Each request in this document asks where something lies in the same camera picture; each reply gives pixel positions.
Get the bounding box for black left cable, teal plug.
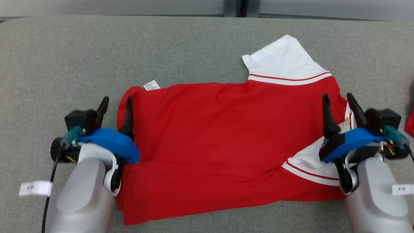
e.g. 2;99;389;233
41;125;85;233

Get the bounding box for red shorts with white trim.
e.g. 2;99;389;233
404;108;414;137

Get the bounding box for white right cable label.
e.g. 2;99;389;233
392;183;414;196

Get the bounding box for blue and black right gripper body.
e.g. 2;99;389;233
318;128;410;164

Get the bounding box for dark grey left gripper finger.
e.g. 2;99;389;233
118;96;135;140
95;96;110;128

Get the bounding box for red shirt with white sleeves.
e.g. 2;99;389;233
116;34;356;226

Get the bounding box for grey partition post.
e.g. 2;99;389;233
223;0;261;18

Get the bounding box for black right cable, teal plug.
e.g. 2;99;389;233
383;125;414;163

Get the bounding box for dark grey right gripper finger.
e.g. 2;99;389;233
346;92;368;129
321;93;342;139

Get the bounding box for white cable label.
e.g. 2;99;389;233
392;183;414;196
18;180;53;197

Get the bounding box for white left cable label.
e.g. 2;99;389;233
18;180;53;197

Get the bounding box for black cable, teal plug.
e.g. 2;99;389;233
383;125;414;163
41;125;85;233

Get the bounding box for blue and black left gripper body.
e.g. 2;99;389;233
50;128;140;164

